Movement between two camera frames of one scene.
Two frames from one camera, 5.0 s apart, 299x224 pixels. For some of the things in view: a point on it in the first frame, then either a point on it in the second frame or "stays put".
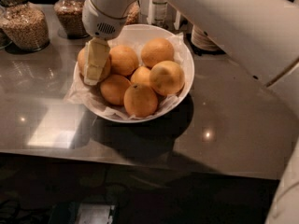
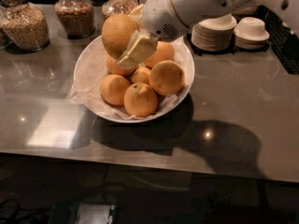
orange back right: (156, 49) stays put
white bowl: (150, 71) stays put
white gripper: (100, 23) to (160, 13)
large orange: (81, 64) to (117, 34)
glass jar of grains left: (23, 23) stays put
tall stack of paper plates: (202, 40) stays put
